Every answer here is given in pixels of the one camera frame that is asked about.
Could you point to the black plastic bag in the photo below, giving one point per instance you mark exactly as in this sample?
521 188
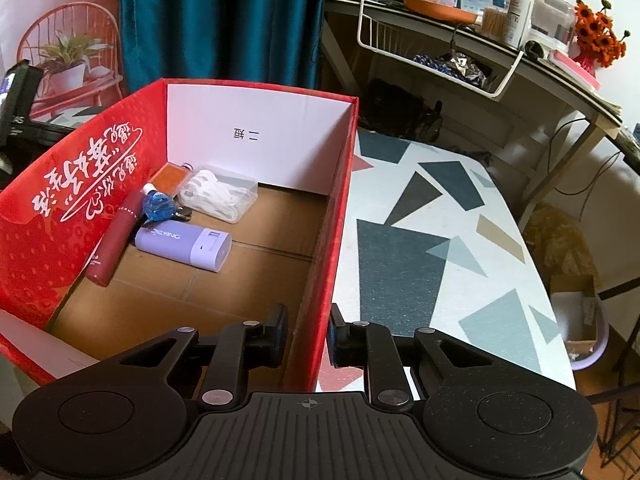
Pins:
400 110

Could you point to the yellow-brown plastic bag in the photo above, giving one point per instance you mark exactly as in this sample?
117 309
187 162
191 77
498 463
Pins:
560 242

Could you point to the orange plate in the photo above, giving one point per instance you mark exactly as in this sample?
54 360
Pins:
440 10

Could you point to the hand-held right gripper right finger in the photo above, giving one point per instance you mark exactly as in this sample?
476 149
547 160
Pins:
336 335

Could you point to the printed room backdrop cloth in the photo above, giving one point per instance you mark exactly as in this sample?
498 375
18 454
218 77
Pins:
60 20

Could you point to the crumpled foil packet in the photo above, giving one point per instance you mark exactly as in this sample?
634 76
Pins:
455 70

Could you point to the red cardboard box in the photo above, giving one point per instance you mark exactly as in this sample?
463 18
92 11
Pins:
75 240

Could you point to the white spray can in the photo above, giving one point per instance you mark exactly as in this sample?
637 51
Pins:
517 15

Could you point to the cotton swab jar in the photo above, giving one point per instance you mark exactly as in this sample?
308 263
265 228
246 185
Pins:
494 21

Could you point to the maroon tube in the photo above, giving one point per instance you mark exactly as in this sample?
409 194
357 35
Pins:
112 245

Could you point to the small cardboard box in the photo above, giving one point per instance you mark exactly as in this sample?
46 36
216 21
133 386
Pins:
575 310

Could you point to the clear cosmetics organizer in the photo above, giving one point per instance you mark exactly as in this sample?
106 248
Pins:
552 17

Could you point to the purple power bank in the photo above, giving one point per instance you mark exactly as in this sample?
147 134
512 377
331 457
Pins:
175 245

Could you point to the red vase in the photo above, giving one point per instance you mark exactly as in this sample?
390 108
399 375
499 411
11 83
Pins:
585 64

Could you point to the desk with black top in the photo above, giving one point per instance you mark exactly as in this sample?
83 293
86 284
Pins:
550 85

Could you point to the black folding side table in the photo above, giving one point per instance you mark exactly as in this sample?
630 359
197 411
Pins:
625 360

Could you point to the orange artificial flowers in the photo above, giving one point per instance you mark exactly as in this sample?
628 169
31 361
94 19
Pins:
597 32

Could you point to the blue round bottle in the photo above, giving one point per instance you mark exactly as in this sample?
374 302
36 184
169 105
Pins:
159 207

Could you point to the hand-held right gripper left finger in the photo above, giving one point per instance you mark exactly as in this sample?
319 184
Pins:
277 332

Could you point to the teal curtain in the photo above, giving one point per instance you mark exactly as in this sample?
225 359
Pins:
225 20

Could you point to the purple plastic basin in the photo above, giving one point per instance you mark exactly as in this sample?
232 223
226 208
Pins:
595 355

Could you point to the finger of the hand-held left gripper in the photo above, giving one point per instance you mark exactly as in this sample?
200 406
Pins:
50 131

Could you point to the clear plastic box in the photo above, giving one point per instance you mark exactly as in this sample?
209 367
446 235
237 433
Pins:
220 192

